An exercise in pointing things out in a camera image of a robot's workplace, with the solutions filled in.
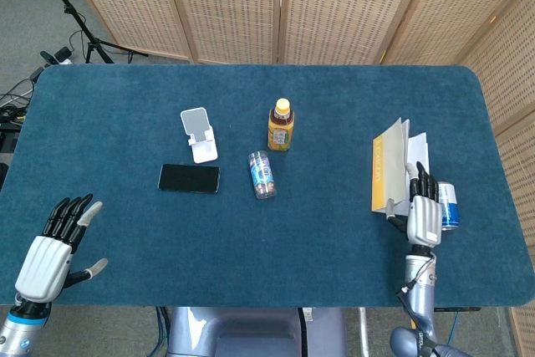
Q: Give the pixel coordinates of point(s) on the blue white drink can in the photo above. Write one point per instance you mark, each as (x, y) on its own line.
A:
(449, 206)

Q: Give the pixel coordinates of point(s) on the grey robot torso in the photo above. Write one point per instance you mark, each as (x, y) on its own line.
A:
(251, 332)

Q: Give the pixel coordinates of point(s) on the white phone stand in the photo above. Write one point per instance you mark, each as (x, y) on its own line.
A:
(202, 144)

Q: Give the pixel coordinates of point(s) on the clear jar of snack sticks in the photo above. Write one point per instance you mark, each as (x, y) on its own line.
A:
(262, 175)

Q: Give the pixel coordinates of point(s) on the blue table cloth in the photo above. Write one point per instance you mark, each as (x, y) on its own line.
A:
(251, 248)

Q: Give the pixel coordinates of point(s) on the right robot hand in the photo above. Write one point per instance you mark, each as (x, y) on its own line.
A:
(424, 219)

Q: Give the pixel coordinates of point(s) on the black tripod stand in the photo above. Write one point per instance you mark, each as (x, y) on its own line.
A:
(77, 18)

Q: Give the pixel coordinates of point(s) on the white book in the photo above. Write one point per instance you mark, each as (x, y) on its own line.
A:
(388, 169)

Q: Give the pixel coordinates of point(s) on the black smartphone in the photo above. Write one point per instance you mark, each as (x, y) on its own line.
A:
(188, 178)

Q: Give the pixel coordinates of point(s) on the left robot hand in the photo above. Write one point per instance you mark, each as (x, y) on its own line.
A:
(42, 265)

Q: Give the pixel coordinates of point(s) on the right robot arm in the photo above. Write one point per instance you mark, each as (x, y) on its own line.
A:
(420, 302)

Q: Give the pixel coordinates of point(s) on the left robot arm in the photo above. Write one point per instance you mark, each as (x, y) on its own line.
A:
(21, 327)

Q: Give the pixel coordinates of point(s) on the yellow corn tea bottle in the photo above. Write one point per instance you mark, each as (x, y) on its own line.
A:
(280, 133)

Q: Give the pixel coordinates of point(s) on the white power strip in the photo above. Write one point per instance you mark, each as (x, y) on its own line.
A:
(60, 56)

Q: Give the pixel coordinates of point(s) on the woven wooden folding screen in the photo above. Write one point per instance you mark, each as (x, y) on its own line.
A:
(234, 6)

